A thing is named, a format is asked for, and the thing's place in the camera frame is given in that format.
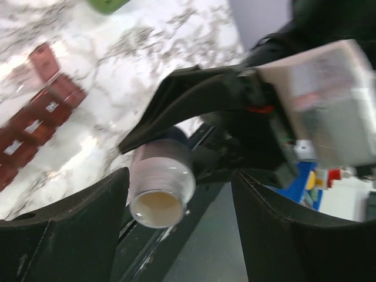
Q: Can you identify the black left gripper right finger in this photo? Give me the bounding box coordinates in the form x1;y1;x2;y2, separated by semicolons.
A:
231;171;375;281

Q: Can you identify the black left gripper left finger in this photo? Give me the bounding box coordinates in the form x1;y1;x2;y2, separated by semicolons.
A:
1;168;129;281

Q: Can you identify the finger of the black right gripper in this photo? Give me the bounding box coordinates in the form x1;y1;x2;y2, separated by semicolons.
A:
117;65;264;154

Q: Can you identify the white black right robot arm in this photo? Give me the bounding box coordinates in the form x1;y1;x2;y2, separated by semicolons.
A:
118;1;375;189

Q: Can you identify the green round container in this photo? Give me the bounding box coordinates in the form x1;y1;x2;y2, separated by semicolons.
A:
87;0;129;15

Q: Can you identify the white pill bottle blue label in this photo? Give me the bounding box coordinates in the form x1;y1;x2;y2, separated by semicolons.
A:
127;126;196;229

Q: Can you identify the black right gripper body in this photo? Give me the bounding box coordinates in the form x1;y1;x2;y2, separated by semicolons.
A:
194;70;297;188

